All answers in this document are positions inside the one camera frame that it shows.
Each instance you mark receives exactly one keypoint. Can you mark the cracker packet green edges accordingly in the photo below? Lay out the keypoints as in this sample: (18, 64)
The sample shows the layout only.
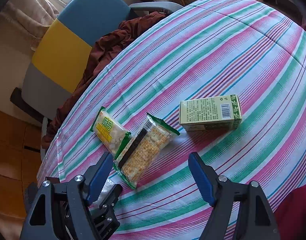
(143, 148)

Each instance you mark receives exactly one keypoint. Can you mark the yellow blue grey chair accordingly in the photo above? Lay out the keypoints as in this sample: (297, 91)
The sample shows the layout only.
(61, 57)

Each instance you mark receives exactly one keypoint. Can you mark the green paper box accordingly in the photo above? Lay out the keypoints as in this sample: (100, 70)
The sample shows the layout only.
(218, 112)

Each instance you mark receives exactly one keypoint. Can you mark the striped bed sheet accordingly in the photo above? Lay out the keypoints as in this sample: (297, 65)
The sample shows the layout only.
(230, 77)

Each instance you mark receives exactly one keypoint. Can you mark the dark red blanket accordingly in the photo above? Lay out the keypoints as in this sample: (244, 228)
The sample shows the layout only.
(103, 52)

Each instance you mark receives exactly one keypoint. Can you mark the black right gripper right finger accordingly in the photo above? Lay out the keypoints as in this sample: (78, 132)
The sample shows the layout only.
(255, 218)

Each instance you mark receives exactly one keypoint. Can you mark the rice cracker packet yellow label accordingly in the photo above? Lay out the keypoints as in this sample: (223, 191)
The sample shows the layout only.
(110, 132)

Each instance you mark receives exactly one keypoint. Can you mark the white plastic bag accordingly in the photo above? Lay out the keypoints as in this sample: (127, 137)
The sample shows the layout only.
(109, 184)

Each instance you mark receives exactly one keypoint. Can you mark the pink quilt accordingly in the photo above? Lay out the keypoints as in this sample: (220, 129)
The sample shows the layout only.
(291, 215)

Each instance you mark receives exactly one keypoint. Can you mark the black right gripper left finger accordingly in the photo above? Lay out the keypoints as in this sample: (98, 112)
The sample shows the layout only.
(95, 178)

